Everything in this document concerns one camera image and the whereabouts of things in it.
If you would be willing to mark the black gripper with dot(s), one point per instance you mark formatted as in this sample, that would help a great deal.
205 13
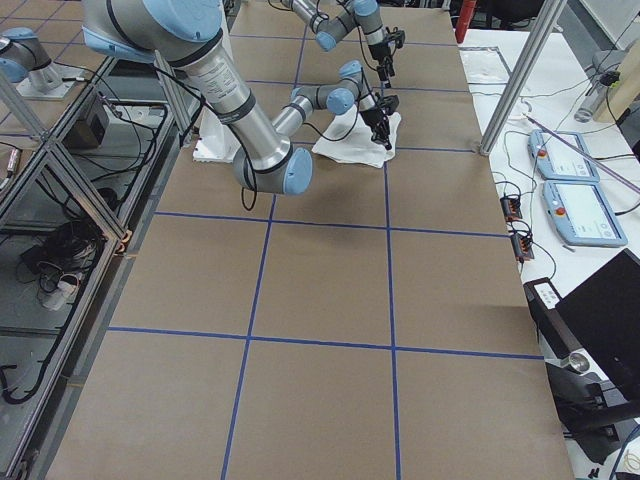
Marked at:
378 52
372 118

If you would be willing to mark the white printed t-shirt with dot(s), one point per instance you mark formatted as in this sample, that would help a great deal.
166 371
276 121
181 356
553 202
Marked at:
357 147

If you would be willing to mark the third robot arm grey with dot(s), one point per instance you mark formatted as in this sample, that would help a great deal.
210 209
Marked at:
26 63

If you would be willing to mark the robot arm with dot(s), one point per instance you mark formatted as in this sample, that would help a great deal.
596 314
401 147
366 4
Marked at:
363 16
189 36

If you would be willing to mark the red cylinder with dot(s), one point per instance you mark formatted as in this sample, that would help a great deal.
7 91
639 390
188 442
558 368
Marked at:
465 17

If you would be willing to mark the clear plastic garment bag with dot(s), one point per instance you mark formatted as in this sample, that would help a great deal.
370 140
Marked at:
486 70

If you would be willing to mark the black orange connector box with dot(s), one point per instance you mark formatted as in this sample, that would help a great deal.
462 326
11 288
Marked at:
511 207

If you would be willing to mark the upper teach pendant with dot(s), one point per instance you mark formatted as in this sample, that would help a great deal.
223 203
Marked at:
554 160

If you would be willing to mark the teach pendant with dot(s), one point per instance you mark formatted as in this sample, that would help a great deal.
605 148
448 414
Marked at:
582 214
554 160

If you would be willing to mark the purple rod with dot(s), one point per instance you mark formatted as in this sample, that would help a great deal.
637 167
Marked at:
585 155

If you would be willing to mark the brown paper table cover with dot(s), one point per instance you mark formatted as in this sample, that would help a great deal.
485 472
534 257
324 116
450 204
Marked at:
373 327

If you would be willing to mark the lower teach pendant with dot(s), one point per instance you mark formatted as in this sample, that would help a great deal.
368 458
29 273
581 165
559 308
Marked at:
582 214

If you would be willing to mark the black laptop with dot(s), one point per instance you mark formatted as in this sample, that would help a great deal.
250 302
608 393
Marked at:
603 315

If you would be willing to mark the black metal stand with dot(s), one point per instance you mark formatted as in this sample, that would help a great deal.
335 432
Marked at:
593 411

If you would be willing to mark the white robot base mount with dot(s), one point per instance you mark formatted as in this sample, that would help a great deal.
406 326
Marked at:
216 143

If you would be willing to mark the aluminium frame post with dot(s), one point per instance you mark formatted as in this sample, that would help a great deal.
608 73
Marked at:
535 42

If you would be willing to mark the aluminium frame rack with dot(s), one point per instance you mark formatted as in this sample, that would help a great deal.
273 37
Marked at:
76 192

